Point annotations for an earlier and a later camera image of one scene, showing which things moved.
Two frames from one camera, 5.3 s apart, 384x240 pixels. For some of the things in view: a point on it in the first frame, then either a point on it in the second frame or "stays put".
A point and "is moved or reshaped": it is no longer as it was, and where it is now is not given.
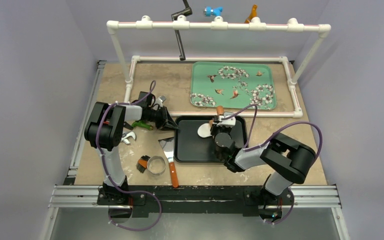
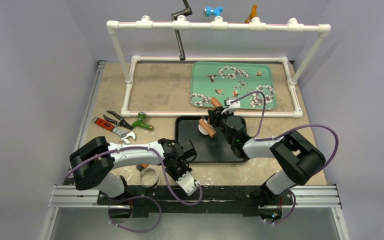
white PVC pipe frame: x=219 y=24 stays put
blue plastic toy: x=208 y=11 stays put
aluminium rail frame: x=69 y=196 stays put
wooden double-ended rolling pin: x=220 y=111 is moved or reshaped
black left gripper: x=165 y=121 → x=185 y=168
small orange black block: x=142 y=163 stays put
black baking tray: x=189 y=147 stays put
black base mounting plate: x=227 y=200 stays put
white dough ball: x=204 y=130 is moved or reshaped
